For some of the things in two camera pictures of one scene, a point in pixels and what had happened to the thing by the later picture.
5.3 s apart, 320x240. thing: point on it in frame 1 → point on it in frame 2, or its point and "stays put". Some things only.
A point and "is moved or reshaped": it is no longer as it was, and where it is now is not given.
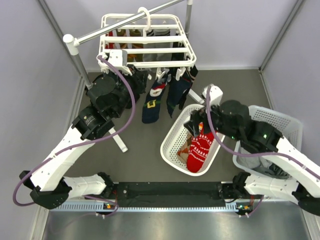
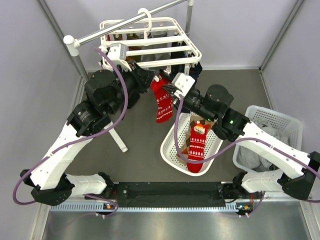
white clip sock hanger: x=154 y=40 is moved or reshaped
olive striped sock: x=134 y=58 → x=133 y=36
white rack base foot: x=118 y=140 stays put
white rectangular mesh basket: x=290 y=128 stays put
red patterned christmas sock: x=199 y=147 → x=164 y=99
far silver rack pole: x=188 y=17 stays put
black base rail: x=170 y=194 stays put
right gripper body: x=199 y=116 → x=193 y=103
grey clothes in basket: x=260 y=165 stays put
